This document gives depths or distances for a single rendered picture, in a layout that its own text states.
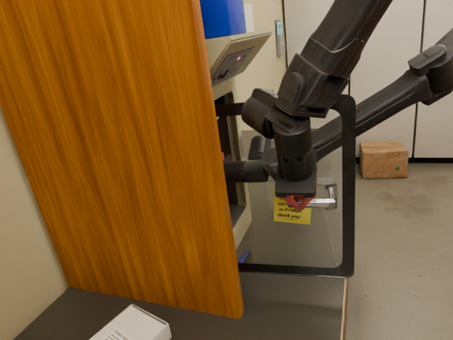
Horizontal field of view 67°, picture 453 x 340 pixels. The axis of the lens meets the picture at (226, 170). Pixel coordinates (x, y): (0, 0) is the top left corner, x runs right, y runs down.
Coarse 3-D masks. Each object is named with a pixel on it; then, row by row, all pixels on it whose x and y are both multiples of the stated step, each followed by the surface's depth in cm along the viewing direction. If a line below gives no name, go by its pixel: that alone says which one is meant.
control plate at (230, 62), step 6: (252, 48) 78; (234, 54) 67; (240, 54) 72; (246, 54) 77; (228, 60) 67; (234, 60) 72; (240, 60) 77; (222, 66) 67; (228, 66) 71; (234, 66) 76; (240, 66) 82; (216, 72) 66; (222, 72) 71; (228, 72) 76; (234, 72) 81; (216, 78) 70; (222, 78) 75
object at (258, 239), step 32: (352, 96) 59; (224, 128) 67; (320, 128) 63; (352, 128) 61; (224, 160) 70; (256, 160) 68; (320, 160) 65; (352, 160) 64; (256, 192) 71; (320, 192) 68; (352, 192) 66; (256, 224) 74; (288, 224) 72; (320, 224) 70; (352, 224) 69; (256, 256) 78; (288, 256) 76; (320, 256) 73; (352, 256) 72
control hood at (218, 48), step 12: (228, 36) 59; (240, 36) 64; (252, 36) 71; (264, 36) 81; (216, 48) 60; (228, 48) 60; (240, 48) 68; (216, 60) 61; (240, 72) 89; (216, 84) 75
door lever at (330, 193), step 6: (324, 192) 67; (330, 192) 66; (336, 192) 66; (294, 198) 65; (300, 198) 65; (318, 198) 64; (324, 198) 64; (330, 198) 63; (288, 204) 65; (312, 204) 64; (318, 204) 63; (324, 204) 63; (330, 204) 62
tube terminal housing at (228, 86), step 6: (234, 78) 94; (222, 84) 86; (228, 84) 89; (234, 84) 94; (216, 90) 82; (222, 90) 86; (228, 90) 90; (234, 90) 94; (216, 96) 83; (228, 96) 97; (234, 96) 94; (228, 102) 97; (234, 102) 94
